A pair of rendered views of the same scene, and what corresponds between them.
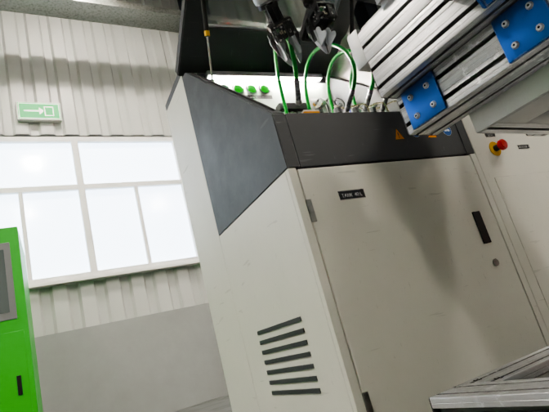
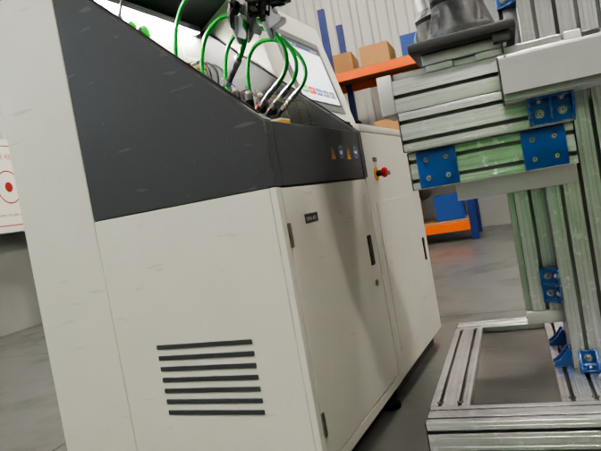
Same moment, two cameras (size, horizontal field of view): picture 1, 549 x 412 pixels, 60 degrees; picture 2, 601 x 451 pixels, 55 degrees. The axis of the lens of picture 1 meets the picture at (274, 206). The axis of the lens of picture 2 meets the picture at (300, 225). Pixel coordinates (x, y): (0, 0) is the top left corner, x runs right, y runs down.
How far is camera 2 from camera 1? 0.78 m
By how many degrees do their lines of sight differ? 40
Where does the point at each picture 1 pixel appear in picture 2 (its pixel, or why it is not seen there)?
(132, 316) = not seen: outside the picture
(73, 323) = not seen: outside the picture
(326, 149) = (296, 166)
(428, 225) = (348, 249)
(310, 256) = (288, 284)
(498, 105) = (484, 186)
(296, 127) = (278, 140)
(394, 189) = (332, 212)
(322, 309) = (292, 336)
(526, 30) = (546, 152)
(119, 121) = not seen: outside the picture
